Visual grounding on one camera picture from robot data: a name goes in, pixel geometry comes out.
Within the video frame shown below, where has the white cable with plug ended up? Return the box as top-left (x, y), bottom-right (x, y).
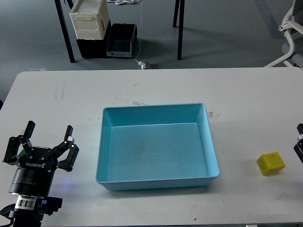
top-left (134, 0), bottom-right (157, 70)

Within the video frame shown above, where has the green block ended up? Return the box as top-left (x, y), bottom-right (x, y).
top-left (18, 149), bottom-right (26, 158)

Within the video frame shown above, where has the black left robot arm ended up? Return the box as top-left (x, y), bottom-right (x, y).
top-left (0, 121), bottom-right (79, 227)

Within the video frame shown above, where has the cream plastic crate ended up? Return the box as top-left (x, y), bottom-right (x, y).
top-left (69, 0), bottom-right (109, 40)

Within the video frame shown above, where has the black table leg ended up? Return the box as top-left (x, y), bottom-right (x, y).
top-left (54, 0), bottom-right (76, 63)
top-left (172, 0), bottom-right (185, 61)

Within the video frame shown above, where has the light blue plastic tray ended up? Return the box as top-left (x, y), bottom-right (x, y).
top-left (96, 103), bottom-right (220, 191)

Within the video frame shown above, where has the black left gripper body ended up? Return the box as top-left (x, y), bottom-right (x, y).
top-left (9, 147), bottom-right (58, 197)

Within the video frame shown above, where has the open black bin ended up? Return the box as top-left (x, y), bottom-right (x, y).
top-left (107, 23), bottom-right (137, 58)

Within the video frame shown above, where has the white office chair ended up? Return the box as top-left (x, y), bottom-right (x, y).
top-left (266, 0), bottom-right (303, 69)

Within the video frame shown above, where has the black table leg left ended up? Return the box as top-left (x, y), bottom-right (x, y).
top-left (54, 0), bottom-right (76, 63)

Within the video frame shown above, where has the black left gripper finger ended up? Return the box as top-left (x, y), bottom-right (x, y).
top-left (39, 125), bottom-right (79, 172)
top-left (3, 121), bottom-right (36, 165)

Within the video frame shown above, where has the black table leg right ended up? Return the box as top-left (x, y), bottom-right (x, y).
top-left (172, 0), bottom-right (185, 61)

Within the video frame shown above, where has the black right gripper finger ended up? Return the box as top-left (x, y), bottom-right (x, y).
top-left (294, 123), bottom-right (303, 163)

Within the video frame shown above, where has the black storage box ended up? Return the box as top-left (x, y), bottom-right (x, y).
top-left (76, 21), bottom-right (112, 59)

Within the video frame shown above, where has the yellow block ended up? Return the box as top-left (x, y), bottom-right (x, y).
top-left (256, 151), bottom-right (285, 175)

